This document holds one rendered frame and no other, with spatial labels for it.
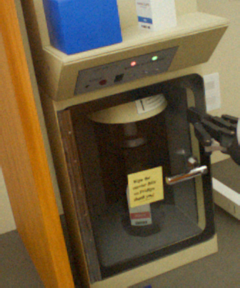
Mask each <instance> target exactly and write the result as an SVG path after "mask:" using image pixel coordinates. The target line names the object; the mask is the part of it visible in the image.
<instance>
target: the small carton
mask: <svg viewBox="0 0 240 288"><path fill-rule="evenodd" d="M135 3H136V12H137V19H138V25H139V29H144V30H148V31H159V30H162V29H169V28H171V27H175V26H177V21H176V8H175V1H174V0H135Z"/></svg>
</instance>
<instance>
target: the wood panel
mask: <svg viewBox="0 0 240 288"><path fill-rule="evenodd" d="M0 166H1V171H2V174H3V177H4V182H5V185H6V190H7V194H8V196H9V201H10V205H11V210H12V213H13V215H14V221H15V224H16V229H17V231H18V233H19V234H20V236H21V238H22V241H23V244H24V246H25V248H26V250H27V252H28V253H29V256H30V257H31V260H32V262H33V264H34V266H35V268H36V270H37V272H38V273H39V276H40V277H41V280H42V282H43V284H44V286H45V287H46V288H74V282H73V278H72V275H71V269H70V265H69V259H68V256H67V253H66V246H65V242H64V237H63V233H62V229H61V223H60V220H59V210H58V207H57V203H56V197H55V193H54V188H53V184H52V180H51V175H50V171H49V165H48V161H47V157H46V152H45V148H44V142H43V138H42V134H41V128H40V125H39V119H38V115H37V111H36V105H35V101H34V95H33V92H32V88H31V79H30V76H29V70H28V66H27V62H26V57H25V53H24V47H23V43H22V39H21V34H20V30H19V20H18V17H17V13H16V7H15V3H14V0H0Z"/></svg>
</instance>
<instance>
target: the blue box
mask: <svg viewBox="0 0 240 288"><path fill-rule="evenodd" d="M43 8H44V15H45V18H46V25H47V29H48V33H49V40H50V44H51V45H52V46H53V47H55V48H56V49H58V50H59V51H61V52H64V53H65V54H67V55H70V54H76V53H79V52H82V51H87V50H94V49H99V48H102V47H105V46H111V45H114V44H119V43H121V42H122V41H123V40H122V35H121V25H120V20H119V10H118V6H117V0H43Z"/></svg>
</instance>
